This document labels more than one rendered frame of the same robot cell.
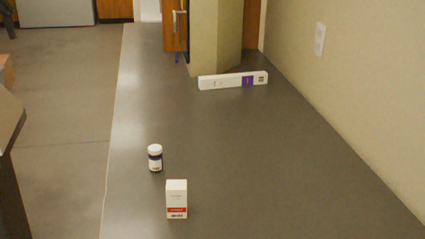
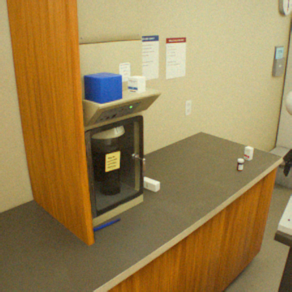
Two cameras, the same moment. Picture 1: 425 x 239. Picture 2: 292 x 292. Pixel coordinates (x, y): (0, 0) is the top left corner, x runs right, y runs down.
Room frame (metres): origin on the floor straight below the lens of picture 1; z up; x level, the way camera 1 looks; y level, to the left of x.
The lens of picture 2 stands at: (2.26, 1.21, 1.79)
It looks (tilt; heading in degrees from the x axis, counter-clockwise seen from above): 22 degrees down; 236
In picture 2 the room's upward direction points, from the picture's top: straight up
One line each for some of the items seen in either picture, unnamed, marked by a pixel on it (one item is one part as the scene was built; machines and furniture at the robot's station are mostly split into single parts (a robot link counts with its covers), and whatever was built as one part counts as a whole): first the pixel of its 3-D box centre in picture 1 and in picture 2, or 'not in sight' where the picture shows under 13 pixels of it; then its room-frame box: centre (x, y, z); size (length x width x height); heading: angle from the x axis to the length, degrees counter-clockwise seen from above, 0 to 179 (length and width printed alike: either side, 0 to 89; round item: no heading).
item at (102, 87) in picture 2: not in sight; (103, 87); (1.75, 0.19, 1.56); 0.10 x 0.10 x 0.09; 10
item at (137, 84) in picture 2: not in sight; (136, 84); (1.59, 0.16, 1.54); 0.05 x 0.05 x 0.06; 19
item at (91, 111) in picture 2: not in sight; (123, 107); (1.66, 0.18, 1.46); 0.32 x 0.11 x 0.10; 10
